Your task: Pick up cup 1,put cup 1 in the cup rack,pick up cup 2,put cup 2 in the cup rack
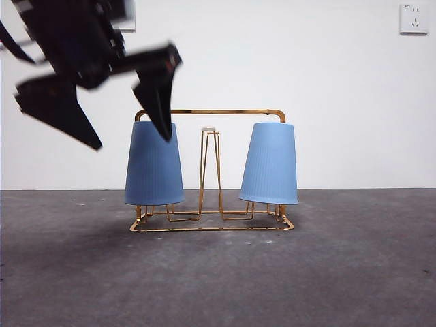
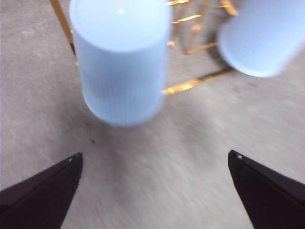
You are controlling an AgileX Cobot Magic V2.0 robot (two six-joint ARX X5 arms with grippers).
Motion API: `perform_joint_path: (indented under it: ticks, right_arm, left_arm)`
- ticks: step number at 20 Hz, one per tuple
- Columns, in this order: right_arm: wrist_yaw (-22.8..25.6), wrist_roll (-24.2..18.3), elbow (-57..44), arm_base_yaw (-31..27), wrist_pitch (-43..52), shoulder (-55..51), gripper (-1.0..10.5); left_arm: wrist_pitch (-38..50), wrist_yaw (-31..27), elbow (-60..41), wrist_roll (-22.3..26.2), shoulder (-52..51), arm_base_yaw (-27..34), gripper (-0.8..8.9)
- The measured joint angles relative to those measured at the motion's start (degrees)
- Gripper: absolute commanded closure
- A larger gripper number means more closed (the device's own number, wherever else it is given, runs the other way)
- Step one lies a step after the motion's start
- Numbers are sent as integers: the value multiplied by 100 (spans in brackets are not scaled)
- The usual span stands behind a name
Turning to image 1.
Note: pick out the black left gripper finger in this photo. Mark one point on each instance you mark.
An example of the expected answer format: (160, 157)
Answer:
(51, 102)
(156, 98)

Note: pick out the white wall socket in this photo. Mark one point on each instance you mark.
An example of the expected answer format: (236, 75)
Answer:
(413, 20)
(127, 25)

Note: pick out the blue ribbed plastic cup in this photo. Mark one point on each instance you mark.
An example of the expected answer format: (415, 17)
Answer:
(153, 170)
(269, 163)

